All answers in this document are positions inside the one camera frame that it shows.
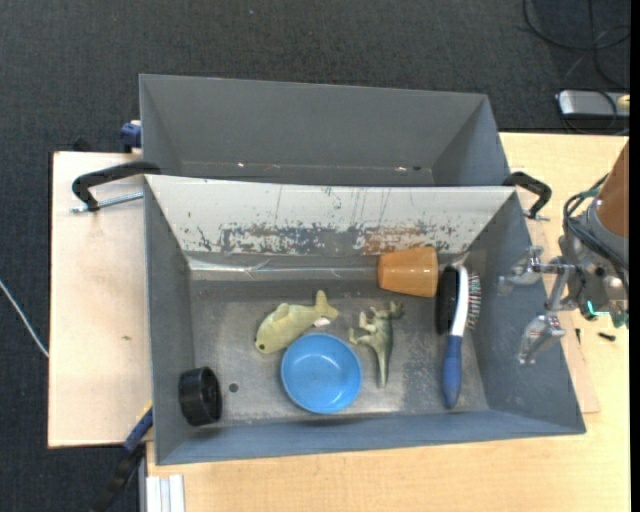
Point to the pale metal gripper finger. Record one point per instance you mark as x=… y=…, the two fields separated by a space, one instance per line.
x=520 y=276
x=539 y=336

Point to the blue and white hairbrush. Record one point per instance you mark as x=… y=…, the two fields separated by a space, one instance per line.
x=454 y=345

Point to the orange plastic cup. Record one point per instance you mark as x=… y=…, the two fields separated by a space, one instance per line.
x=407 y=272

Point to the green toy dinosaur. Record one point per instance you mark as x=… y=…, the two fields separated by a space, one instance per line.
x=381 y=332

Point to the blue plastic bowl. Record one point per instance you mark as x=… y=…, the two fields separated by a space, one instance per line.
x=321 y=374

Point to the yellow-green plush whale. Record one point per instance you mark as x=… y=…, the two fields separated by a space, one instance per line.
x=285 y=325

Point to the grey metal bin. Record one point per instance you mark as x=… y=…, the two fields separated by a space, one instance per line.
x=320 y=135

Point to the black round cap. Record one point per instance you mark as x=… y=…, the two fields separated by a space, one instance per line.
x=199 y=396

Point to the pale wood flat board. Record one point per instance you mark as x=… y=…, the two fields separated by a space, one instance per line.
x=97 y=300

